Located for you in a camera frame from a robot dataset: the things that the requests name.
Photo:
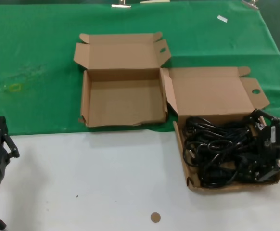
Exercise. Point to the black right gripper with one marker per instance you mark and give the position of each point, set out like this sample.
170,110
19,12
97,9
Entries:
268,144

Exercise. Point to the cardboard box, round flap hole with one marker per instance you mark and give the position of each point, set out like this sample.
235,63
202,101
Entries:
209,96

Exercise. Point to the cardboard box, oval flap hole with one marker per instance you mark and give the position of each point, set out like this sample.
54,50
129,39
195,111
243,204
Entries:
125,103

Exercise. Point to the green tablecloth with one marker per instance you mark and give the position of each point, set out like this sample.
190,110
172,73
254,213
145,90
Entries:
34,48

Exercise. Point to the beige flat strip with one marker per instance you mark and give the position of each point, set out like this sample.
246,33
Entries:
154,1

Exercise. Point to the white tape piece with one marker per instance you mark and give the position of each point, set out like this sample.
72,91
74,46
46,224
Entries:
222,19

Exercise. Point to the brown round sticker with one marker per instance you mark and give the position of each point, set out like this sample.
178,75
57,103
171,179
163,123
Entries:
155,217

